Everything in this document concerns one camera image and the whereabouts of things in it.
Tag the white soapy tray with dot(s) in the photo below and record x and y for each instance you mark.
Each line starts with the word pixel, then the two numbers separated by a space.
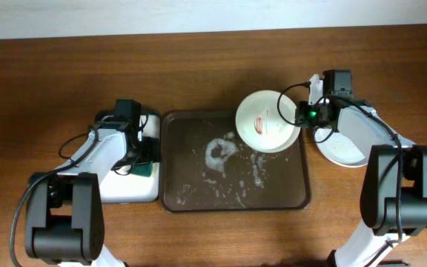
pixel 123 187

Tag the pale green plate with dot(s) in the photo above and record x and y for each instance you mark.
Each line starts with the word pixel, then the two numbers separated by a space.
pixel 350 145

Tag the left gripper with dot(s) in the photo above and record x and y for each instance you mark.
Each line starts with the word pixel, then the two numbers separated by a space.
pixel 153 150

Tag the green yellow sponge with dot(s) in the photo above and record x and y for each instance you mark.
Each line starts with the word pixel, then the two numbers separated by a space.
pixel 142 170

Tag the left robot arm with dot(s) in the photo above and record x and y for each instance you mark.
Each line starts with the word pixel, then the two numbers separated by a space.
pixel 64 222

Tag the cream plate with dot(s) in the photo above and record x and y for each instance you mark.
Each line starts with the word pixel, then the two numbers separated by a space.
pixel 263 121

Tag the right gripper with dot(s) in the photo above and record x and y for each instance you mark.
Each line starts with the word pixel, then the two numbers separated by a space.
pixel 302 107

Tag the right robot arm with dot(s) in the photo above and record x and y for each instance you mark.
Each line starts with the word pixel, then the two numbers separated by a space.
pixel 393 200

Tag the dark brown tray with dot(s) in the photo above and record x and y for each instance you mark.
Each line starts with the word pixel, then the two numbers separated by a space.
pixel 207 167

